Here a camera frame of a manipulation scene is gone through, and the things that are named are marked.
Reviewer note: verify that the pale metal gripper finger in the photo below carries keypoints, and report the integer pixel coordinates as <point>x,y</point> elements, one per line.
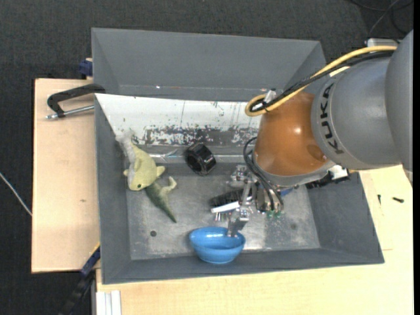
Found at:
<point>233,225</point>
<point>243,216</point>

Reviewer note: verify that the black and white brush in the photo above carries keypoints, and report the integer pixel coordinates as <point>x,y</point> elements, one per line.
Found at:
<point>226,198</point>

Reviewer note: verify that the blue bowl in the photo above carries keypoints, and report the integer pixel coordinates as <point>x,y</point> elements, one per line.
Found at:
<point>215,248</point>

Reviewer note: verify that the green toy lizard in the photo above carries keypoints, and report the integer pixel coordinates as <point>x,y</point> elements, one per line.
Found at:
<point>159,199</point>

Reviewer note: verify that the pale yellow-green plush animal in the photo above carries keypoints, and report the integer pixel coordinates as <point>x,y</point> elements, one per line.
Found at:
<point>142,169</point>

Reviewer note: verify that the small black screw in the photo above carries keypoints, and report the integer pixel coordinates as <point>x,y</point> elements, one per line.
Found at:
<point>398,199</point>

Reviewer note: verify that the grey metal bin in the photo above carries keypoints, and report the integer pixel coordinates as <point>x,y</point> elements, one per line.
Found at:
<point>197,61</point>

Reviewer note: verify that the pale brown flat board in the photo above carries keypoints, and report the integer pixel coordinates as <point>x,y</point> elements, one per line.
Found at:
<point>64,176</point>

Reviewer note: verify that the black cylinder on white bracket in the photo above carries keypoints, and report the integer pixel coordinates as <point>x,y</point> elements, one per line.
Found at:
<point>338,174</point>

